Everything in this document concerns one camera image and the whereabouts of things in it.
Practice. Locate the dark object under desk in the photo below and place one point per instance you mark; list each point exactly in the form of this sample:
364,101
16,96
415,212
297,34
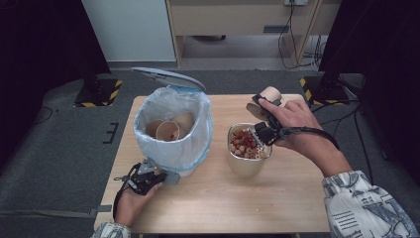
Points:
208,38

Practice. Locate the red and beige dried snacks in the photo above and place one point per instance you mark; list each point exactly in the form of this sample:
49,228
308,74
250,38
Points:
242,143

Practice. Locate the square metal container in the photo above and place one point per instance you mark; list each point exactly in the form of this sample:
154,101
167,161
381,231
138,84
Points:
246,168

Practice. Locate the black curtain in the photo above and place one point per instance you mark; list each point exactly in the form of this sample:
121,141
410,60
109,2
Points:
383,49
43,49

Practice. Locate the light wooden desk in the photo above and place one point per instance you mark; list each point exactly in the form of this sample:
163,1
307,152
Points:
231,20

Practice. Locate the white grey pedal trash can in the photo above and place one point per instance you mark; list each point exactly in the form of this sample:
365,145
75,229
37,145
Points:
171,79

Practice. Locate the person's left hand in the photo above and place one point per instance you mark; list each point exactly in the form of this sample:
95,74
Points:
128,208

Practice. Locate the black stand base striped tape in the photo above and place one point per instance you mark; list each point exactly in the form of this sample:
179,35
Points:
325,92
99,95

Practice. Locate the white power strip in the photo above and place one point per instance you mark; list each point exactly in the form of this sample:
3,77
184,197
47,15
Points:
296,2

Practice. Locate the brown paper cup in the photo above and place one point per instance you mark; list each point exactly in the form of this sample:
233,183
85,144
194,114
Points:
185,121
151,127
272,93
166,130

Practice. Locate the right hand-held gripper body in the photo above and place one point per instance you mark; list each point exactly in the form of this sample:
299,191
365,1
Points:
265,132

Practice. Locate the person's right hand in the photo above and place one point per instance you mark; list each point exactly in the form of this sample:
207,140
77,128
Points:
303,129

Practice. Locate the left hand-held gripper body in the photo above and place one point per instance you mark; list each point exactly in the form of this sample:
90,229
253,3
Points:
143,180

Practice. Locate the white blue plastic bin liner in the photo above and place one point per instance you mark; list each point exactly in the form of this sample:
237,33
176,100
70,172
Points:
180,153

